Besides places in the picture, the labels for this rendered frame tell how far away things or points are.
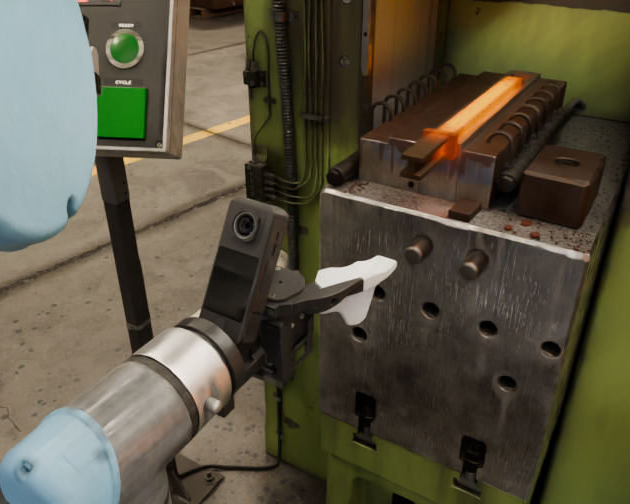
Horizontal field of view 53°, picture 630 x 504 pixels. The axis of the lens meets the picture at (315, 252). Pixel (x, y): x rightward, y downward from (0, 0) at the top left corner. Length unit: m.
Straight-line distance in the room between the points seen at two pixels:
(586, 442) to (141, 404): 0.95
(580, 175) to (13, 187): 0.76
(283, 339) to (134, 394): 0.15
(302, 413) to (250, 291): 1.07
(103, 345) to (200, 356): 1.72
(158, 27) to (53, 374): 1.35
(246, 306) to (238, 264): 0.03
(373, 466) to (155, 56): 0.79
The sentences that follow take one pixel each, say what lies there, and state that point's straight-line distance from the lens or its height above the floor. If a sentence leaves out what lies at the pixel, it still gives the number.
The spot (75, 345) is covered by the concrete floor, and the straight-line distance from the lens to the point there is 2.21.
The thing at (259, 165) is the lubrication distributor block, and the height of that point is 0.84.
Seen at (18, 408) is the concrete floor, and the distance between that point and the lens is 2.04.
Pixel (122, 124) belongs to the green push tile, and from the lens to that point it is 0.98.
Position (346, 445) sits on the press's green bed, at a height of 0.41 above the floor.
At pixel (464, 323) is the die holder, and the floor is 0.76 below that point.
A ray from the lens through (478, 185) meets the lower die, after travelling 0.89.
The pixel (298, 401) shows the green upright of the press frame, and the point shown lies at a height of 0.24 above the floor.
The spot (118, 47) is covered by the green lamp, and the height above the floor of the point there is 1.09.
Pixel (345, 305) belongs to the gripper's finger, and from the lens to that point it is 0.57.
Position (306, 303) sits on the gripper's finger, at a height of 1.00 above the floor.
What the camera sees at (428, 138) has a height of 1.01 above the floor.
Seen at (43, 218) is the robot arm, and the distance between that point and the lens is 0.20.
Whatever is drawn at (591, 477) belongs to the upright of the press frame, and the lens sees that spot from 1.31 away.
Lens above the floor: 1.30
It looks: 31 degrees down
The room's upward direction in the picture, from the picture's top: straight up
